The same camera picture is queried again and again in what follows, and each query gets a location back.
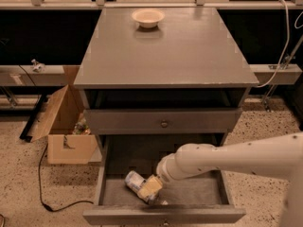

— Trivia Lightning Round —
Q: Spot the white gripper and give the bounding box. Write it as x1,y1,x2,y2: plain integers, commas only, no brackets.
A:
137,154,183,200

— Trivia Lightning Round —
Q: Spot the clear plastic water bottle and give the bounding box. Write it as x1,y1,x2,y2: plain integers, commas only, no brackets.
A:
125,170,169,205

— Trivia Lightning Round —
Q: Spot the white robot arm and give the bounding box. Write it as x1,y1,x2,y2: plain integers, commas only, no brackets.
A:
138,132,303,227

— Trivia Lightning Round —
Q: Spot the open grey middle drawer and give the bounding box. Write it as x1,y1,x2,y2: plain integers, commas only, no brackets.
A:
83,134,245,226

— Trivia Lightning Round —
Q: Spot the closed grey top drawer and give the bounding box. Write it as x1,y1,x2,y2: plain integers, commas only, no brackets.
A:
84,109,241,134

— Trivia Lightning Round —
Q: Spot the grey drawer cabinet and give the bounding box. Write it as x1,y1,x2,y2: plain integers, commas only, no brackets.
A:
73,7,260,227

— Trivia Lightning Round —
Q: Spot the open cardboard box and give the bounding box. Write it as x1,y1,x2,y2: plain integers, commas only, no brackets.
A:
30,66,101,165

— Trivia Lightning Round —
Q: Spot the black bar on floor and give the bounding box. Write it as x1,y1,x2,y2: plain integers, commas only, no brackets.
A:
19,94,47,142

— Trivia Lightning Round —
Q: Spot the white bowl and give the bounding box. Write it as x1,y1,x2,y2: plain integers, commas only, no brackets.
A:
132,9,165,28

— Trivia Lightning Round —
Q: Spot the black floor cable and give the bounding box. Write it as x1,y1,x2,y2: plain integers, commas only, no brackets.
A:
38,144,95,213

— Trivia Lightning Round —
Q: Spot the white cable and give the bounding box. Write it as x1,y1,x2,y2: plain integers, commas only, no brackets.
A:
255,0,291,89

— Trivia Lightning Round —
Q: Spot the small clear object on rail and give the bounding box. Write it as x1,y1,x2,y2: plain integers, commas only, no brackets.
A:
31,59,45,73

